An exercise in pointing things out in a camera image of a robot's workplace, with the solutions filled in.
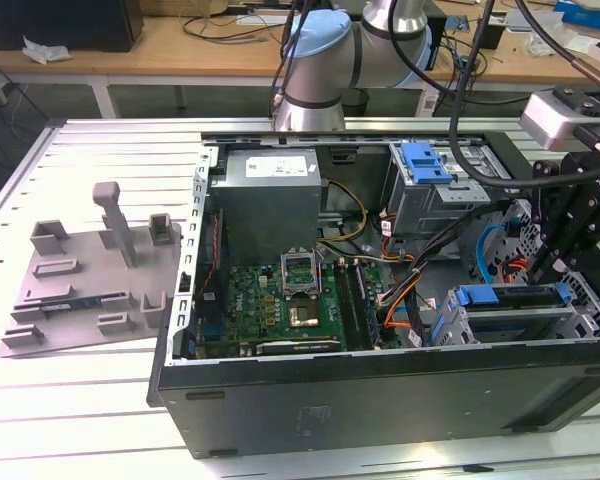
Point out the small black box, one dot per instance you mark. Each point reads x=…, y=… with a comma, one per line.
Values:
x=492, y=35

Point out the grey metal disk bay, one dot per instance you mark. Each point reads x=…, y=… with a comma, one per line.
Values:
x=515, y=314

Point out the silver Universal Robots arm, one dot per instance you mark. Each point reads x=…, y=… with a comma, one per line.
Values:
x=375, y=55

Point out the grey plastic parts rack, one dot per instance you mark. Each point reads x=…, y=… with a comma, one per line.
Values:
x=95, y=280

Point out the crumpled white plastic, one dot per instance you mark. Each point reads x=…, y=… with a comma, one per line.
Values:
x=45, y=50

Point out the black waste bin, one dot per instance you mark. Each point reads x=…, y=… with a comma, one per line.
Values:
x=355, y=102

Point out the black open PC case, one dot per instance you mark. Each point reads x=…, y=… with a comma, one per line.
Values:
x=380, y=400

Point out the black RAM slot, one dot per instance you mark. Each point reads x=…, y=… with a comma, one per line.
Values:
x=349, y=305

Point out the grey optical drive cage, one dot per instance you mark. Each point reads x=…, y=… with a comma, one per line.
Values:
x=430, y=205

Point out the blue plastic drive latch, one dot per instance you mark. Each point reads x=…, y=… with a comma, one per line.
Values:
x=425, y=165

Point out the clear plastic bag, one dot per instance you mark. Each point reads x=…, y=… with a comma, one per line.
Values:
x=547, y=40

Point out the grey power supply unit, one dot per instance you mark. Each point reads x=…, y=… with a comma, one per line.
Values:
x=265, y=210

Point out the green RAM stick in slot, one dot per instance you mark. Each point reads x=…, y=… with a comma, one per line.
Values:
x=369, y=305

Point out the CPU socket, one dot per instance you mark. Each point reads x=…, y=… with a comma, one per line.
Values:
x=305, y=316

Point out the green motherboard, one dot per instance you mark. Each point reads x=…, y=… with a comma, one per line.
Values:
x=255, y=310

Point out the black graphics card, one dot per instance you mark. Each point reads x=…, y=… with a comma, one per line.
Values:
x=297, y=346

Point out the hard disk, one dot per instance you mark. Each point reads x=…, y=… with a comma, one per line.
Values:
x=480, y=295

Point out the large black box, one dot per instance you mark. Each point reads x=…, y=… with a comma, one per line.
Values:
x=80, y=25

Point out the black speaker box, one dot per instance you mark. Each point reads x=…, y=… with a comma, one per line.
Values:
x=437, y=45

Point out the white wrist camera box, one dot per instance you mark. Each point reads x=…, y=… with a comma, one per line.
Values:
x=550, y=120

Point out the wooden workbench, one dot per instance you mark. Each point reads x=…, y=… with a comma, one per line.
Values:
x=155, y=50

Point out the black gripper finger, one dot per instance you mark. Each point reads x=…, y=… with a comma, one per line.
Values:
x=580, y=225
x=550, y=185

